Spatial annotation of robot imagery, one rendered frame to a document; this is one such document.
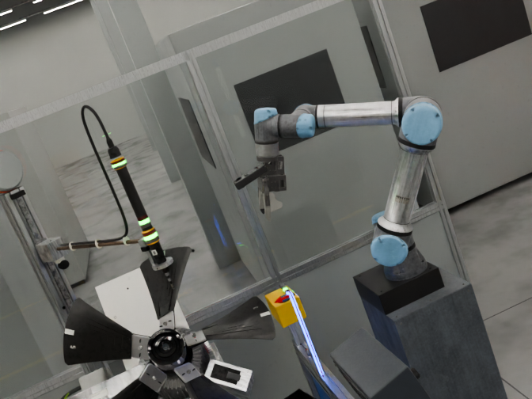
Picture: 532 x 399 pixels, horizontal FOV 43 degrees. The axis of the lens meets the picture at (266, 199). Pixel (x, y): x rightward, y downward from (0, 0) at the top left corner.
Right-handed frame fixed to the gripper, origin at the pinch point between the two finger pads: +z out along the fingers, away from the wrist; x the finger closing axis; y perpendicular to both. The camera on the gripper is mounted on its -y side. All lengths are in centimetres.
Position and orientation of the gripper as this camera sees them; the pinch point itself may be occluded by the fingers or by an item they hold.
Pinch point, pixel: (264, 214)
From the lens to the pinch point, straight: 224.3
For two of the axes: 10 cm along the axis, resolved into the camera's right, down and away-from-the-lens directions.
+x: -2.2, -2.5, 9.4
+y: 9.7, -1.0, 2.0
